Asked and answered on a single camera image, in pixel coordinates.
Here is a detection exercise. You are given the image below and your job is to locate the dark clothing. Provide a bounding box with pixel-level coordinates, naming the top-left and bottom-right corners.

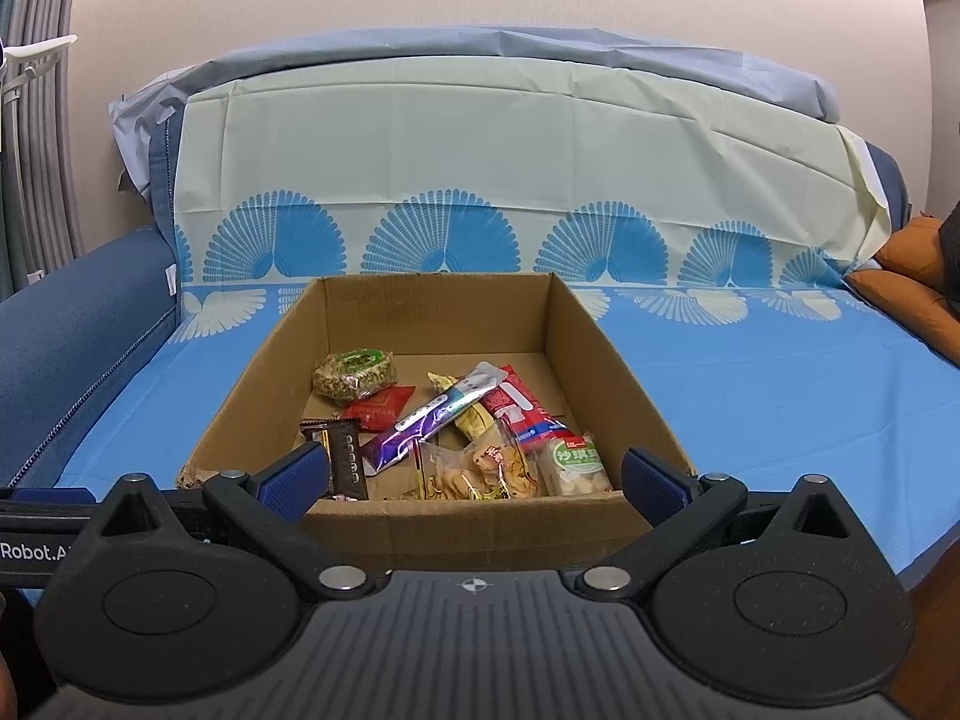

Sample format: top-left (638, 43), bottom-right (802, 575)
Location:
top-left (937, 198), bottom-right (960, 294)

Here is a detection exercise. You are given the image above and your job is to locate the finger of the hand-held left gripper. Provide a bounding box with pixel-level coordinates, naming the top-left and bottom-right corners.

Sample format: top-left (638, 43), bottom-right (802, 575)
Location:
top-left (0, 487), bottom-right (101, 518)

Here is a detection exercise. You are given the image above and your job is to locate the dark brown chocolate bar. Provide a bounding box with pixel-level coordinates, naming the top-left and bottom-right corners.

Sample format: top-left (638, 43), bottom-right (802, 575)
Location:
top-left (299, 418), bottom-right (371, 503)

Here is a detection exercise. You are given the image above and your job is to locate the green label nut cluster packet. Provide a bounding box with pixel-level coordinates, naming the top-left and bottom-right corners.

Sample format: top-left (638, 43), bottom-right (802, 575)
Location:
top-left (310, 346), bottom-right (398, 401)

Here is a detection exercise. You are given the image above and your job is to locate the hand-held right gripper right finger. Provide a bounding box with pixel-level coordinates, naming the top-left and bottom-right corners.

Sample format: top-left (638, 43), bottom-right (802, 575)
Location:
top-left (558, 445), bottom-right (879, 603)

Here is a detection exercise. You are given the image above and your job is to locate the yellow snack packet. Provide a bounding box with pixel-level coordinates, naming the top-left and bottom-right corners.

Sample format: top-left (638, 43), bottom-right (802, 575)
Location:
top-left (425, 370), bottom-right (500, 443)

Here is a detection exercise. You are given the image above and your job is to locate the red and white snack packet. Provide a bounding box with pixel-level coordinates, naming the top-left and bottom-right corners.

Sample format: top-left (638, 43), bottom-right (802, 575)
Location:
top-left (479, 363), bottom-right (575, 455)

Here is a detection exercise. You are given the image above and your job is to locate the white rice cracker packet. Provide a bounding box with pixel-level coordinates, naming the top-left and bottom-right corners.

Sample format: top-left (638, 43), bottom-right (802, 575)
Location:
top-left (538, 430), bottom-right (613, 498)

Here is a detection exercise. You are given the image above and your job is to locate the orange cushion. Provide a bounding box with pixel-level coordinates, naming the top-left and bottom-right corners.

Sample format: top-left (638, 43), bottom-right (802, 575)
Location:
top-left (873, 215), bottom-right (954, 279)
top-left (845, 268), bottom-right (960, 371)

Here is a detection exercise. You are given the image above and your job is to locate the small red snack packet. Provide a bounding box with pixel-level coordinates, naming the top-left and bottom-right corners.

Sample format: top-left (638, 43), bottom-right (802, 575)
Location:
top-left (339, 384), bottom-right (418, 433)

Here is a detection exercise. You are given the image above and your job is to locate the brown cardboard box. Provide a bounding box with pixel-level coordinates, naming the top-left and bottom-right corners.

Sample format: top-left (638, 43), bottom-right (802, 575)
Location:
top-left (175, 271), bottom-right (699, 553)

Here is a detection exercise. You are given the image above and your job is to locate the grey curtain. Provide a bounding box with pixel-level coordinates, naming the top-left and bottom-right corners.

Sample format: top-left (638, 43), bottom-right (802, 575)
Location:
top-left (0, 0), bottom-right (84, 302)

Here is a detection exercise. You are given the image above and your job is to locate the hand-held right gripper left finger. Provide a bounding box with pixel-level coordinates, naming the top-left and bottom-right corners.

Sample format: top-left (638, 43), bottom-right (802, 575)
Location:
top-left (71, 439), bottom-right (388, 602)

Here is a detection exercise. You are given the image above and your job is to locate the light blue sheet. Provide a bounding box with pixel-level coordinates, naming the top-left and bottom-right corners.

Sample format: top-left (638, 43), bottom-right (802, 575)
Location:
top-left (108, 24), bottom-right (842, 200)

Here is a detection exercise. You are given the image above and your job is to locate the clear packet of yellow crackers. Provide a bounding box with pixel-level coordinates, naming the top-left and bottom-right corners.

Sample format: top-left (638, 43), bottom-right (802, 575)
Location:
top-left (408, 423), bottom-right (545, 503)

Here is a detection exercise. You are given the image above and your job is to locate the purple snack packet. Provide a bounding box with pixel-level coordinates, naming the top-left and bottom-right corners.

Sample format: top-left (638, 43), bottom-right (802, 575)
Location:
top-left (358, 361), bottom-right (506, 476)

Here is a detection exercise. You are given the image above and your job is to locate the cream and blue printed cloth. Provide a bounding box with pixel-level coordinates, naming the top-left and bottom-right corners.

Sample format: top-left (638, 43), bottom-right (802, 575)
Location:
top-left (0, 75), bottom-right (960, 608)

